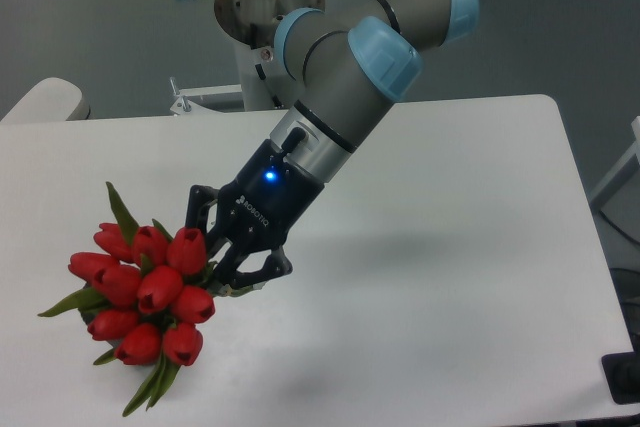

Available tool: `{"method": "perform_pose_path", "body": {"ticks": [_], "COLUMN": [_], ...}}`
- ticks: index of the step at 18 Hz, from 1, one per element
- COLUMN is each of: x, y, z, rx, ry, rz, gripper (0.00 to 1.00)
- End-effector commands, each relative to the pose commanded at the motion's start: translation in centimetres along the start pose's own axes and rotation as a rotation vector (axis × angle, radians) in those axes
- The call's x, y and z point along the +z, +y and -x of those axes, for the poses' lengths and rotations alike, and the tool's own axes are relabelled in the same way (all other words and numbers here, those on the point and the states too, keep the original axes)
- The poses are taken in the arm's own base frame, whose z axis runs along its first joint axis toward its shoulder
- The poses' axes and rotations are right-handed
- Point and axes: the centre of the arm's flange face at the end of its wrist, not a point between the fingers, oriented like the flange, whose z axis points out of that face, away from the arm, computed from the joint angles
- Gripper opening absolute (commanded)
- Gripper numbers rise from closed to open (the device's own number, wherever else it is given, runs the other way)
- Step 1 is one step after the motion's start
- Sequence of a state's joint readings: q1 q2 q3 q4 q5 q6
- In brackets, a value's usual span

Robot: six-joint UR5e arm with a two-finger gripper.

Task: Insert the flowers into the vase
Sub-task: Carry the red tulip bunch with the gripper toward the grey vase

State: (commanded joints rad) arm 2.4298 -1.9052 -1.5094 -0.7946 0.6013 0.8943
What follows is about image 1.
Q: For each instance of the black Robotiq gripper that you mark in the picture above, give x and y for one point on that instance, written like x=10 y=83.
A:
x=255 y=212

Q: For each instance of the red tulip bouquet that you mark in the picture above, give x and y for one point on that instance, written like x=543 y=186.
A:
x=163 y=277

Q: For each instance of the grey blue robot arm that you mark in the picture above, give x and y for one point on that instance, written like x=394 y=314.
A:
x=352 y=68

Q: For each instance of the white chair back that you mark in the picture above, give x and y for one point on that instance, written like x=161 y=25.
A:
x=51 y=100

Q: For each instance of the black device at table edge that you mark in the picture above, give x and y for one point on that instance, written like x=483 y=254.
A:
x=622 y=375

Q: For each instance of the white frame at right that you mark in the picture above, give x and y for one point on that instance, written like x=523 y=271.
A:
x=614 y=179

